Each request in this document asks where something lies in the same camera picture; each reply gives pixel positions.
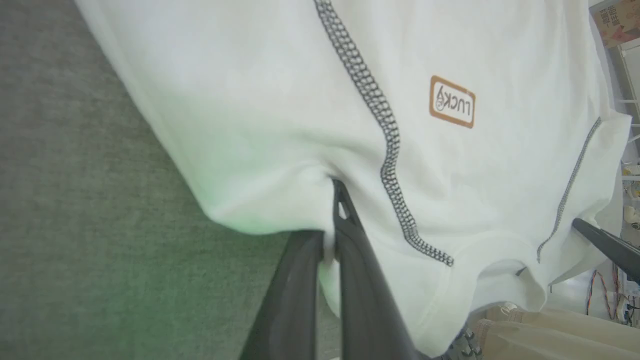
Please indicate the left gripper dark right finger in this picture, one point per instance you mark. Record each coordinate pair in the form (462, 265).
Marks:
(365, 310)

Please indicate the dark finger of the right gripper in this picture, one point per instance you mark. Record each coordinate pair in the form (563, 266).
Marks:
(617, 250)

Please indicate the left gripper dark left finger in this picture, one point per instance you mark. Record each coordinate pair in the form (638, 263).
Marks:
(290, 310)

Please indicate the white garment with grey stitching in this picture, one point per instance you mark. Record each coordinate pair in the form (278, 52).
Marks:
(250, 100)

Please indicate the white metal shelf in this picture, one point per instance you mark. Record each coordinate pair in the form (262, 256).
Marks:
(632, 175)

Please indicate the beige trousers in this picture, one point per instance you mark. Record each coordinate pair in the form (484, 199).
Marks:
(550, 335)

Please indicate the grey patterned shoe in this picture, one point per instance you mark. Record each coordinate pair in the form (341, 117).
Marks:
(467, 347)

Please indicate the brown cardboard box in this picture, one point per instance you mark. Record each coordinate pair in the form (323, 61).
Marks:
(620, 20)

